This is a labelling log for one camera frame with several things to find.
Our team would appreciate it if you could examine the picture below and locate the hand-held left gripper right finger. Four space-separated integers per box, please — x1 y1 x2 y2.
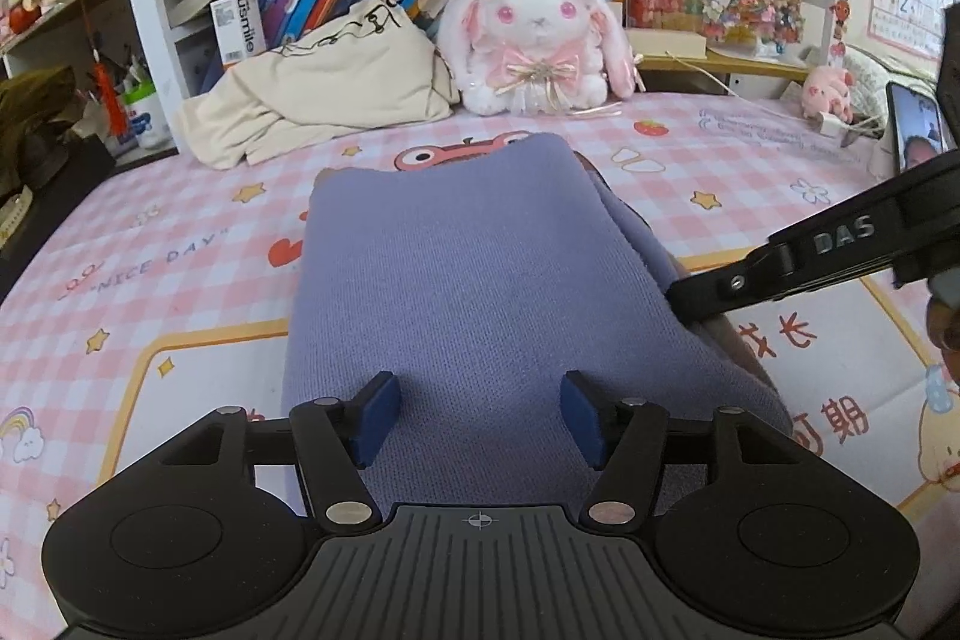
561 370 809 528

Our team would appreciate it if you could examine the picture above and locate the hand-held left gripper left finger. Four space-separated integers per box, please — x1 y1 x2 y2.
154 371 402 528

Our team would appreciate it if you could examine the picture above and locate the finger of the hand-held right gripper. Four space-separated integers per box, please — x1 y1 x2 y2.
666 179 905 324

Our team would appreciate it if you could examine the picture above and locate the purple and brown sweater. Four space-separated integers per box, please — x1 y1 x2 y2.
281 134 796 521

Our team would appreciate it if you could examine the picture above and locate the black smartphone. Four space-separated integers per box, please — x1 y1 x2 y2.
886 81 950 175

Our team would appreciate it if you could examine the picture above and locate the pink pig plush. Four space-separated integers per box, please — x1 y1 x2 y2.
801 64 856 122

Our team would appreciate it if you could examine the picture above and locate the pink checked printed blanket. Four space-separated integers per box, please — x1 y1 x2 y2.
0 89 960 581

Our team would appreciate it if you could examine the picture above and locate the pink white bunny plush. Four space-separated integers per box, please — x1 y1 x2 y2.
437 0 646 116

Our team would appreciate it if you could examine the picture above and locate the cream cloth bag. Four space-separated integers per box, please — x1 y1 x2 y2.
172 0 462 169

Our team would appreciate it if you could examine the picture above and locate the white pen cup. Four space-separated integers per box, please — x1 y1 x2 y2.
120 59 173 154

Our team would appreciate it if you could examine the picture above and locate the black box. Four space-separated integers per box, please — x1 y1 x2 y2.
0 137 117 304

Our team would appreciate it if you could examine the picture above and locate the white product box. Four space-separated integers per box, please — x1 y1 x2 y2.
210 0 267 65

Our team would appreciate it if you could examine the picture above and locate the white smart watch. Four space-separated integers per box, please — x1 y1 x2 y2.
0 186 35 247

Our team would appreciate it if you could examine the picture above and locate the red hanging tassel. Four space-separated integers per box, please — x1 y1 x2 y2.
90 0 128 139

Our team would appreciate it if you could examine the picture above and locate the olive dark cloth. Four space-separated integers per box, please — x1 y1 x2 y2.
0 66 83 191

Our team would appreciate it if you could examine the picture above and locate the white charging cable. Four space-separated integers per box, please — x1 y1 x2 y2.
664 51 818 120

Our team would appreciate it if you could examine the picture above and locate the reindeer wall sticker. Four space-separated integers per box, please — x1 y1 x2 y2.
829 0 856 56

